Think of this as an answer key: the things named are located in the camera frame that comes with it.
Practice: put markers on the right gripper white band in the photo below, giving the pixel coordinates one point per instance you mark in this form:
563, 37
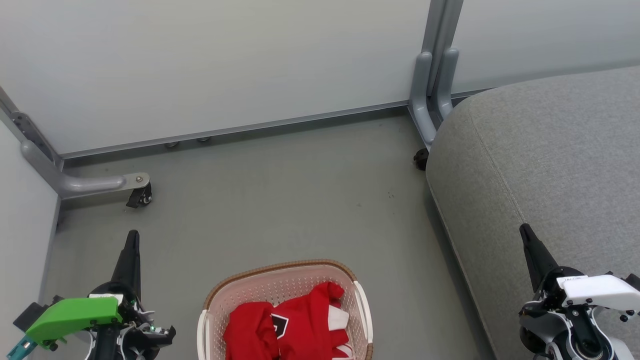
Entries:
595, 290

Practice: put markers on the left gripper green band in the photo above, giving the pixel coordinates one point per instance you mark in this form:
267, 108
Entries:
75, 315

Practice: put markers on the red garment with white stripes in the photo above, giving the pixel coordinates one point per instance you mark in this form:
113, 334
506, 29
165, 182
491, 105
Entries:
312, 312

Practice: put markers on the grey fabric sofa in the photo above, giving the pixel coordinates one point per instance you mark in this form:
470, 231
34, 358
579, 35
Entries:
545, 165

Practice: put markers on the black caster wheel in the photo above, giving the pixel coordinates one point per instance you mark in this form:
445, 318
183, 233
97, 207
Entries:
140, 196
421, 160

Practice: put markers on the pink perforated plastic laundry basket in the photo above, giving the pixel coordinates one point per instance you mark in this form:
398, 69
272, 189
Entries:
280, 285

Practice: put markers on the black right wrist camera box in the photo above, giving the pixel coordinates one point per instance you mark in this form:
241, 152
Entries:
634, 281

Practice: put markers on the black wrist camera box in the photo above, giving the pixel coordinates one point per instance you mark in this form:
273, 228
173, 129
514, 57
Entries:
634, 281
29, 315

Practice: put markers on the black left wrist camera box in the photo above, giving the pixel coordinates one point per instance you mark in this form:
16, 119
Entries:
29, 315

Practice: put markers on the grey partition post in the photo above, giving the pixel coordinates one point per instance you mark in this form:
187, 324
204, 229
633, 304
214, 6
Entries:
442, 30
30, 130

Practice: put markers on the grey partition bottom rail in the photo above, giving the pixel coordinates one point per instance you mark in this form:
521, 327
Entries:
240, 128

